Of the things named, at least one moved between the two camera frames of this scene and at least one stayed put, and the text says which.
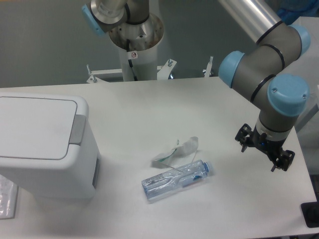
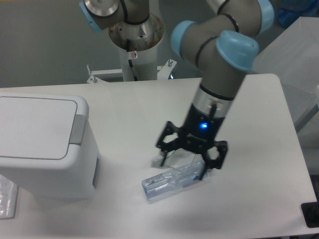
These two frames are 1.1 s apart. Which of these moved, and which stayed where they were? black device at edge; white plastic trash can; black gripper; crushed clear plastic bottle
Moved: black gripper
Stayed: black device at edge; crushed clear plastic bottle; white plastic trash can
